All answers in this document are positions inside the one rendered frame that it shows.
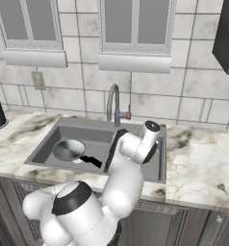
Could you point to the silver cupboard knob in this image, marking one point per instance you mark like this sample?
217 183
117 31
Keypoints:
219 219

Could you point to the grey tap with red lever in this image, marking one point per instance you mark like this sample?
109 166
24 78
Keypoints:
113 96

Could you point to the grey kitchen sink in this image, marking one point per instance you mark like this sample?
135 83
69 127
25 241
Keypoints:
94 134

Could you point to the dark grey cupboard door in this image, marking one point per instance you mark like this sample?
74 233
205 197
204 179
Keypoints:
220 232
158 227
18 195

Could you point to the beige wall socket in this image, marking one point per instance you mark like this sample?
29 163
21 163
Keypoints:
38 80

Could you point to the white framed window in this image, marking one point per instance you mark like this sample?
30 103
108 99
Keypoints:
137 22
30 19

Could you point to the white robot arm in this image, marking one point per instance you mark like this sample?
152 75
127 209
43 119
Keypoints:
119 189

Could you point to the dark wall cupboard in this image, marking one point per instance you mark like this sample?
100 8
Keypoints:
228 38

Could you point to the white window sill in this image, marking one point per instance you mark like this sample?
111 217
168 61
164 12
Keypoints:
134 63
36 58

